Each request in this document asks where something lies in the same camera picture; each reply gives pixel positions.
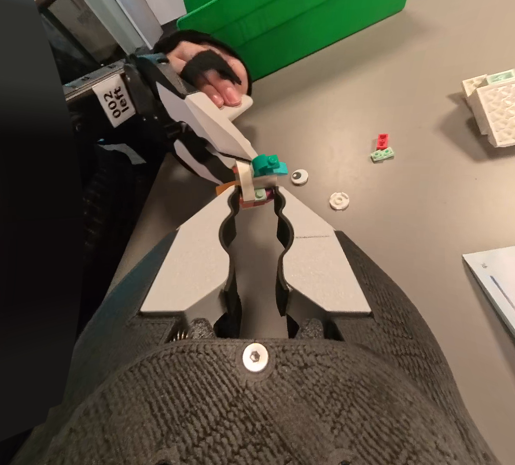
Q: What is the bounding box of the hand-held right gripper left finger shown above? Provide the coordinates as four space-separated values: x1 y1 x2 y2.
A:
139 185 245 338

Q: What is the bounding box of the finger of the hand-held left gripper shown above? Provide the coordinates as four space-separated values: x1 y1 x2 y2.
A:
170 120 240 186
186 104 259 164

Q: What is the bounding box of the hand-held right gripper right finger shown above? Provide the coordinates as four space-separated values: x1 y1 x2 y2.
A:
273 185 373 338

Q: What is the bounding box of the small white teal lego build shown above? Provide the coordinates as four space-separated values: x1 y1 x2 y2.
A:
215 153 290 210

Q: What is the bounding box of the green plastic bin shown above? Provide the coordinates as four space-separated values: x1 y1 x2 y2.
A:
176 0 423 82

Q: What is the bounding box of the open lego instruction booklet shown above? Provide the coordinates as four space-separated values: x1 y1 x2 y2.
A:
462 246 515 339

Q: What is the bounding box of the white textured lego structure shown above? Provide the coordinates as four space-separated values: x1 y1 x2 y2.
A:
461 68 515 148

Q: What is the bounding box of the person's left hand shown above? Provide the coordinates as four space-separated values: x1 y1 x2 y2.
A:
153 30 254 108

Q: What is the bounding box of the black framed display case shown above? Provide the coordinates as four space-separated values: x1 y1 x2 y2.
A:
38 0 161 87

